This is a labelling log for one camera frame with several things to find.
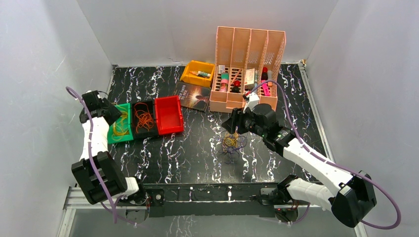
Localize green plastic bin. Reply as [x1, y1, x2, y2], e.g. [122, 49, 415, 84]
[107, 103, 133, 144]

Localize small white eraser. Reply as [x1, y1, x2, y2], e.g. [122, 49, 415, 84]
[217, 65, 226, 74]

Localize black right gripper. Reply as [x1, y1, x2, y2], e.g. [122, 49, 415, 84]
[221, 105, 266, 138]

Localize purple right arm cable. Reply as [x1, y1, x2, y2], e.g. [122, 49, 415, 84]
[250, 79, 402, 230]

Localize black plastic bin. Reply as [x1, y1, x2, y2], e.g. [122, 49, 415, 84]
[131, 100, 159, 139]

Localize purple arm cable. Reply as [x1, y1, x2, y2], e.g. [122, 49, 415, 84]
[250, 79, 402, 230]
[65, 86, 138, 226]

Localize white grey card box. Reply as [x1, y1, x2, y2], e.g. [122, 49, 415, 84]
[244, 68, 256, 90]

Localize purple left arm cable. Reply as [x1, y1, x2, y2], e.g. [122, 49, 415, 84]
[65, 86, 138, 226]

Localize pink glue stick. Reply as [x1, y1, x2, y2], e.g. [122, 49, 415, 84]
[219, 73, 229, 92]

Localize orange cable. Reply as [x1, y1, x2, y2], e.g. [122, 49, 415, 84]
[134, 103, 156, 133]

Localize orange highlighter marker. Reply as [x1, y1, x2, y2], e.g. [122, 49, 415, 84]
[267, 70, 273, 87]

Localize black metal base rail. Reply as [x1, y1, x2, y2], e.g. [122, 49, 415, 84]
[116, 183, 300, 223]

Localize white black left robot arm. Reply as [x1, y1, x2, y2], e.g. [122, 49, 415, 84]
[72, 90, 148, 205]

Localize dark book Three Days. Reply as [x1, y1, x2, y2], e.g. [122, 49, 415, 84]
[173, 81, 211, 112]

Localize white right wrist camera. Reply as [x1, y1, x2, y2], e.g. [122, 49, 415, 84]
[243, 91, 259, 114]

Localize red black stamp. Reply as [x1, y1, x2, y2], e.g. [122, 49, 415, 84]
[231, 80, 241, 93]
[261, 67, 269, 82]

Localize pink pencil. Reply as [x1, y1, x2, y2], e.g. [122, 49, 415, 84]
[232, 68, 242, 82]

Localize pink plastic file organizer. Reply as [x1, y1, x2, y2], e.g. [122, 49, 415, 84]
[209, 26, 286, 113]

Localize red plastic bin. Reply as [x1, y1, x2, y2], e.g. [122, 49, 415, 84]
[155, 95, 184, 135]

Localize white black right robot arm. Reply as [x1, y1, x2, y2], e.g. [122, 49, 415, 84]
[222, 104, 377, 228]

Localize yellow plastic bin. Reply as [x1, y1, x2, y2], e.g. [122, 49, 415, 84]
[180, 60, 215, 88]

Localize green white glue stick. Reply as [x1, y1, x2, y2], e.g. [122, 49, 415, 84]
[190, 71, 211, 78]

